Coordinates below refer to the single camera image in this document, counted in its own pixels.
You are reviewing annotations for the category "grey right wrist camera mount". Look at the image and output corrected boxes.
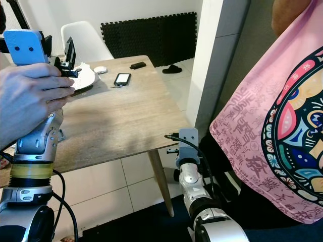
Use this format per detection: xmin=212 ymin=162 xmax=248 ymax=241
xmin=177 ymin=128 xmax=200 ymax=157

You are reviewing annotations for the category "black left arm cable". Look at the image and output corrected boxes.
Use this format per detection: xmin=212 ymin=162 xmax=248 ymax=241
xmin=53 ymin=169 xmax=79 ymax=242

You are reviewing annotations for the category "black foam tile panel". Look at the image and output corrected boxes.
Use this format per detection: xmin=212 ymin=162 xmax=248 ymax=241
xmin=101 ymin=13 xmax=197 ymax=66

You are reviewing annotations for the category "wooden table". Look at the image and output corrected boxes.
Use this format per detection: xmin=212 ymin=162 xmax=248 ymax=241
xmin=0 ymin=55 xmax=190 ymax=217

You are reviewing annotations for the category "person in pink shirt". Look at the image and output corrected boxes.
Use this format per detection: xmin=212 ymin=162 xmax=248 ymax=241
xmin=209 ymin=0 xmax=323 ymax=225

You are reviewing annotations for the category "black camera module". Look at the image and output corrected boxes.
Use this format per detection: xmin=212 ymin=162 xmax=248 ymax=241
xmin=0 ymin=35 xmax=12 ymax=55

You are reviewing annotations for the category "black slipper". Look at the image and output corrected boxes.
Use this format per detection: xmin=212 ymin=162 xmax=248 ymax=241
xmin=161 ymin=64 xmax=182 ymax=74

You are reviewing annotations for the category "small black smartphone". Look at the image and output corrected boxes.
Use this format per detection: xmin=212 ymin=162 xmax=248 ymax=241
xmin=113 ymin=73 xmax=132 ymax=88

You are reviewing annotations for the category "black metal stand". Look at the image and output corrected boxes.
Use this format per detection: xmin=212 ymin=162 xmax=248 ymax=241
xmin=5 ymin=0 xmax=31 ymax=31

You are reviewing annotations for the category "white plastic chair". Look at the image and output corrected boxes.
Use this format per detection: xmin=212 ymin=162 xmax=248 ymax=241
xmin=61 ymin=20 xmax=114 ymax=64

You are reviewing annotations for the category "grey-shorts person's right hand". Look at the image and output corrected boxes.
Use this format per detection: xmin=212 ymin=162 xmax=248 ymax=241
xmin=0 ymin=63 xmax=77 ymax=150

